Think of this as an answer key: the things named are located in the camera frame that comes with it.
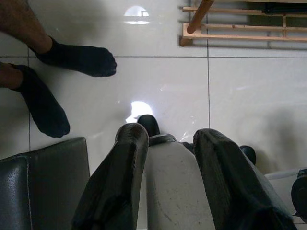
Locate black leather seat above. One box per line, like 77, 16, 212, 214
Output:
0, 137, 91, 230

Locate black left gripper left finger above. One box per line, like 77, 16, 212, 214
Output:
71, 123, 150, 230

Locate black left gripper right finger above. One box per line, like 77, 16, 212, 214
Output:
193, 128, 298, 230

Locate round wooden furniture leg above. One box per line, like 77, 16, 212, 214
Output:
187, 0, 215, 35

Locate black ankle sock on foot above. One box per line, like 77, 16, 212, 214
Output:
11, 64, 71, 138
35, 35, 118, 78

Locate person's bare lower leg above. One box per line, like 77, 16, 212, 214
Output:
0, 0, 54, 56
0, 61, 24, 91

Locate light wooden slatted rack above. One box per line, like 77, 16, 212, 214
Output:
179, 0, 307, 50

